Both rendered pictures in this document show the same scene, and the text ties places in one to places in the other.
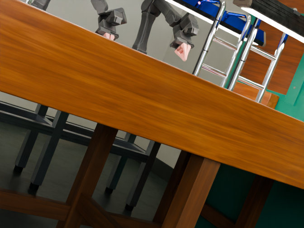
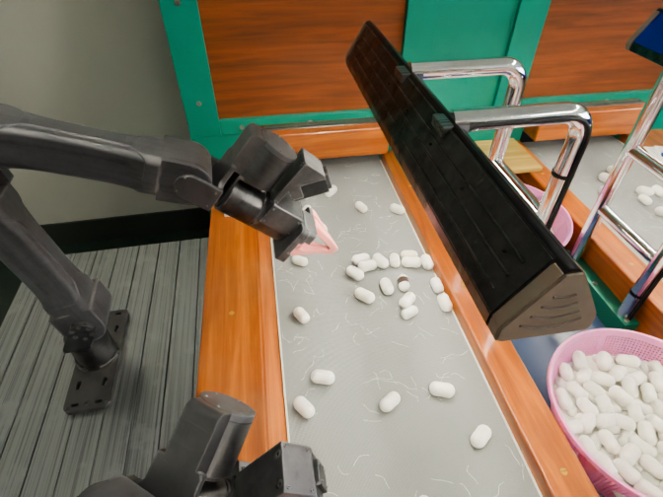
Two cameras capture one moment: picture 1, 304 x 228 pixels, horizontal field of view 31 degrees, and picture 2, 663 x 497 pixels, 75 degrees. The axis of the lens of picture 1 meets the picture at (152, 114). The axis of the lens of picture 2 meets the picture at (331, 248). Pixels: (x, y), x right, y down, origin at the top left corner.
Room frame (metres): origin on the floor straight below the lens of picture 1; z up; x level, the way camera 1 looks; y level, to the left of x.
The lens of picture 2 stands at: (2.31, 0.43, 1.31)
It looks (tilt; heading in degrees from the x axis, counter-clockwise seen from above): 42 degrees down; 294
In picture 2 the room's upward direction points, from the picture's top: straight up
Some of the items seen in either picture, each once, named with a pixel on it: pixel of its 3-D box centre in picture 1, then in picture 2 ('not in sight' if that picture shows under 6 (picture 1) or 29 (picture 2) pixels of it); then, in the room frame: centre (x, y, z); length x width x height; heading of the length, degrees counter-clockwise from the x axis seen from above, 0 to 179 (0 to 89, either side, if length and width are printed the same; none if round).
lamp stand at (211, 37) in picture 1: (207, 54); (457, 225); (2.34, -0.12, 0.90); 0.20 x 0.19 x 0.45; 123
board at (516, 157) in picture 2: not in sight; (464, 159); (2.38, -0.56, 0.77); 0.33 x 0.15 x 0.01; 33
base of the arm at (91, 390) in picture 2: not in sight; (92, 344); (2.85, 0.19, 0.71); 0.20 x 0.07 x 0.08; 125
